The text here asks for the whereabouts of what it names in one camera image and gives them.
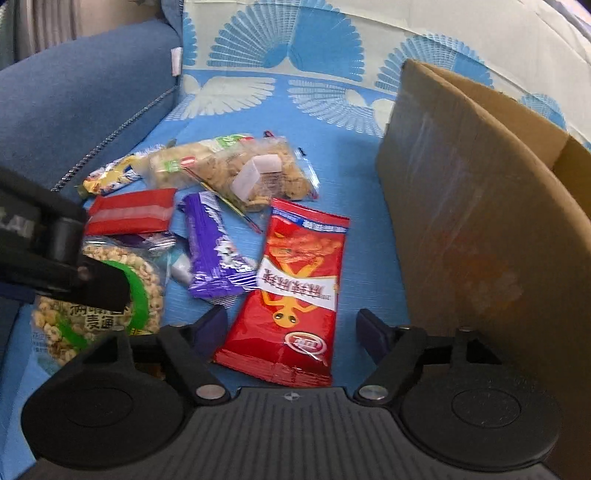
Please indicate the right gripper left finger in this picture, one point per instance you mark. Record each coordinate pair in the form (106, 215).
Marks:
(187, 350)

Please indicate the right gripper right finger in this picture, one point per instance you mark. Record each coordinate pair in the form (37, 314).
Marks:
(396, 352)

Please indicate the purple wafer snack pack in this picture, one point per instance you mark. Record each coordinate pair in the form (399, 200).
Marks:
(217, 268)

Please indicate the red chips snack bag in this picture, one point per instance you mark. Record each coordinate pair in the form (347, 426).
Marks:
(284, 334)

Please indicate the round puffed grain cake pack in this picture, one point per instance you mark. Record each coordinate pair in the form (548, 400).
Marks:
(132, 303)

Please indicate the red white striped snack pack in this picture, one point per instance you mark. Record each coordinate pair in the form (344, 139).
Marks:
(140, 212)

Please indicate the yellow blue snack bar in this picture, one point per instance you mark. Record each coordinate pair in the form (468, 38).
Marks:
(114, 175)

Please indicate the green label white puffs pack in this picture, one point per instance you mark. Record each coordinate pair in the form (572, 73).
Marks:
(168, 167)

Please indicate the brown cardboard box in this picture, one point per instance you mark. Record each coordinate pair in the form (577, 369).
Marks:
(490, 205)

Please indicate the clear bag brown biscuits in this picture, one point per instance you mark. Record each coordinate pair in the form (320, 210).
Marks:
(252, 172)

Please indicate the grey ribbed curtain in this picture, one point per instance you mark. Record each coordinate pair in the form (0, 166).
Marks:
(29, 27)

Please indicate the blue white fan pattern cloth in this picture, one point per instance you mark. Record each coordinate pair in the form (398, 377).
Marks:
(325, 76)

